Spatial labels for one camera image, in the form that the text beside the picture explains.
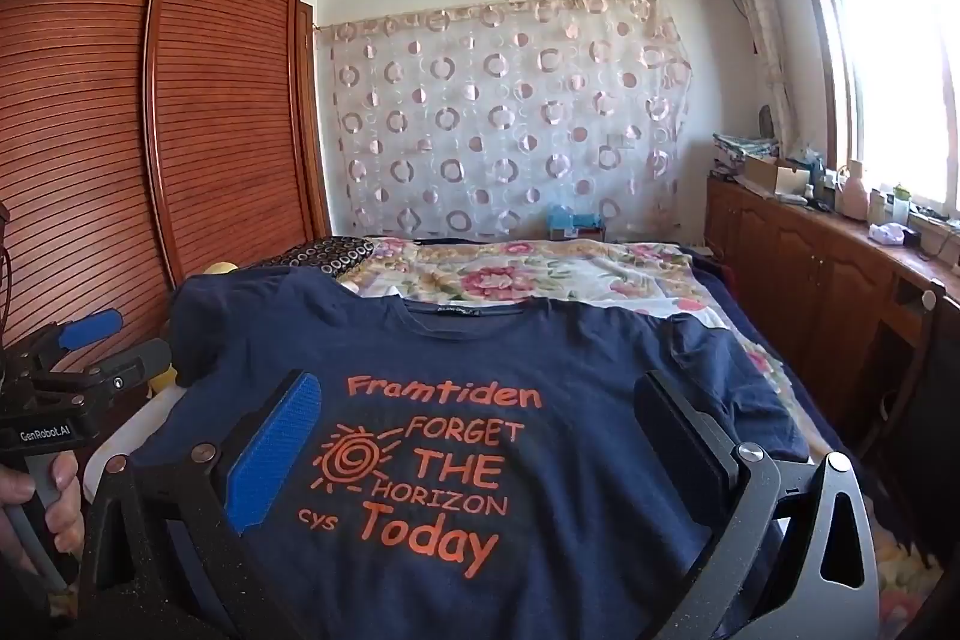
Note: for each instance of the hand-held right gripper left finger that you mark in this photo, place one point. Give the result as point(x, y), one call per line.
point(270, 452)

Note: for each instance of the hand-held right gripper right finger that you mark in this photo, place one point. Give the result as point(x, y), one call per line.
point(690, 437)

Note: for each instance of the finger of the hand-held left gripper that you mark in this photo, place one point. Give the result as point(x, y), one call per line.
point(90, 326)
point(135, 364)

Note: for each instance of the dark navy blue towel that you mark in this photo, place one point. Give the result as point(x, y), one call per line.
point(480, 347)

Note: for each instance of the person's left hand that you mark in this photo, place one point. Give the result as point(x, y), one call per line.
point(64, 505)

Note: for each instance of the dark patterned pillow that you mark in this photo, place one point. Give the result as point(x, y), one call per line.
point(330, 254)

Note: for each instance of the floral blanket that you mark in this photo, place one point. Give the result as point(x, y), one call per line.
point(525, 272)

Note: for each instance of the blue tissue pack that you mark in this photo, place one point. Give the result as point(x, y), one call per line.
point(574, 224)

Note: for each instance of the wooden louvred wardrobe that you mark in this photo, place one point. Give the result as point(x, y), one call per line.
point(225, 123)

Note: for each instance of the cardboard box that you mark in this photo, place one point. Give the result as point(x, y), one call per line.
point(772, 179)

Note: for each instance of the wooden chair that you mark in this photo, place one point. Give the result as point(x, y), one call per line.
point(932, 302)

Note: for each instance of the stack of folded cloths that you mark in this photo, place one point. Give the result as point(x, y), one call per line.
point(742, 149)

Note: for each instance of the pink bottle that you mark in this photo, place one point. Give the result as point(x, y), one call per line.
point(853, 194)

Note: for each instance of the green-capped bottle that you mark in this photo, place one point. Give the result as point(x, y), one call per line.
point(901, 203)

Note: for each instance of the sheer circle-pattern curtain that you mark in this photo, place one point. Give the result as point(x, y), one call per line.
point(487, 123)

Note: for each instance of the beige window curtain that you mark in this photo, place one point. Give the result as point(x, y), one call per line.
point(757, 25)

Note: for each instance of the wooden-framed window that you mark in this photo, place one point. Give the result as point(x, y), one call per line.
point(900, 48)

